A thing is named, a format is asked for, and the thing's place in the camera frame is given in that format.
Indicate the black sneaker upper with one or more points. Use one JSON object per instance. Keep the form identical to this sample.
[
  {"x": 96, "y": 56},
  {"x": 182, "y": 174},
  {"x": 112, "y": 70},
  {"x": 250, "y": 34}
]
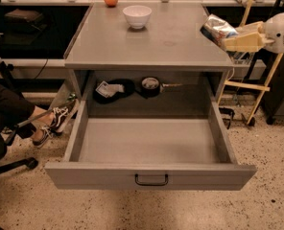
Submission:
[{"x": 62, "y": 115}]

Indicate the dark box on shelf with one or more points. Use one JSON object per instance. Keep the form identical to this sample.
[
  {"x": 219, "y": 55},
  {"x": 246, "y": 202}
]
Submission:
[{"x": 19, "y": 16}]

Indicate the grey cabinet with top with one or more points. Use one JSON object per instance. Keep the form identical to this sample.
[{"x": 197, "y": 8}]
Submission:
[{"x": 190, "y": 67}]

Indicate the black drawer handle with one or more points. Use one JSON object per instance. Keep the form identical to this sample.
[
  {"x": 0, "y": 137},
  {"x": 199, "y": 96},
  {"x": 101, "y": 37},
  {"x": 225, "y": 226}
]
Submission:
[{"x": 151, "y": 180}]

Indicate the white ceramic bowl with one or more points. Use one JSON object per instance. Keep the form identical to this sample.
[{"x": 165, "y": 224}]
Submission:
[{"x": 137, "y": 16}]

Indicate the open grey top drawer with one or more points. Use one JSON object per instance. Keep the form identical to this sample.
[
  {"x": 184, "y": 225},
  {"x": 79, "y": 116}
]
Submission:
[{"x": 106, "y": 154}]

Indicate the black sneaker lower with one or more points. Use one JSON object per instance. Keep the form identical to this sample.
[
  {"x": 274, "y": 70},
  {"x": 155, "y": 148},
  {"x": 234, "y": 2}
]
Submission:
[{"x": 42, "y": 136}]

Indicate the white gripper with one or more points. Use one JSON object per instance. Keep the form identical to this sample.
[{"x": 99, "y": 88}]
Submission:
[{"x": 280, "y": 32}]

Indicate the black sneaker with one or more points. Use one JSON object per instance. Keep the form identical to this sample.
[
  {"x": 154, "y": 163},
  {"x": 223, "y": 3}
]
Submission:
[
  {"x": 62, "y": 115},
  {"x": 42, "y": 136}
]

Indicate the black office chair base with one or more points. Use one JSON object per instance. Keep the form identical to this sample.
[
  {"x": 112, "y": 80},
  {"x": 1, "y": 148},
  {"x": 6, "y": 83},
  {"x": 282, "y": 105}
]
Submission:
[{"x": 30, "y": 162}]

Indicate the seated person's legs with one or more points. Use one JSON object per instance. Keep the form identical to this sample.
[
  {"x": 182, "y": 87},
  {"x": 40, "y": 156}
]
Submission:
[{"x": 15, "y": 109}]

